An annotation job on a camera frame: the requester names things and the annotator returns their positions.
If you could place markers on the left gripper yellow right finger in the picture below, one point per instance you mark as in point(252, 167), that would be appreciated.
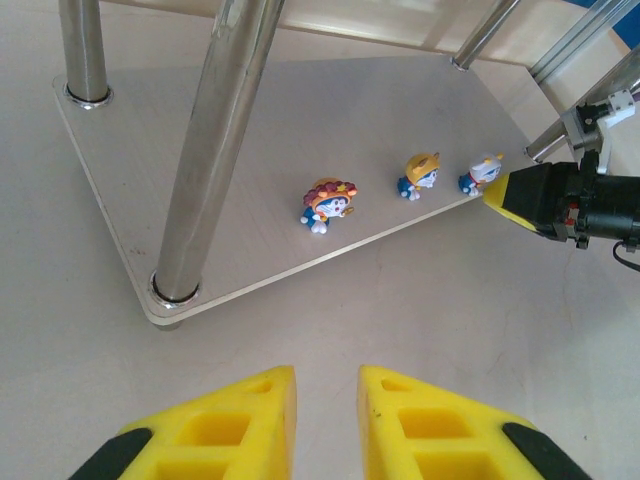
point(440, 435)

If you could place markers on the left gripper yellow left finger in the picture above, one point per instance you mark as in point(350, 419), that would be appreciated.
point(215, 435)

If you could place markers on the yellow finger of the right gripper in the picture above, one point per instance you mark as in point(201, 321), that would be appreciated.
point(525, 197)

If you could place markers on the white hat cat figurine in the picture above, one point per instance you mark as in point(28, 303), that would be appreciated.
point(480, 175)

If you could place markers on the yellow horned hat cat figurine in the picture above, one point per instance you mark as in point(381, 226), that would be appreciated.
point(422, 172)

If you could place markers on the red lion mane cat figurine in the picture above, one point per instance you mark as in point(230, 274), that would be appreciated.
point(327, 202)

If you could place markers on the two-tier wooden metal-leg shelf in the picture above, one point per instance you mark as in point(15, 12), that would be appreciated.
point(300, 125)

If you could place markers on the aluminium frame post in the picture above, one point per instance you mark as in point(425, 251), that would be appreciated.
point(575, 40)

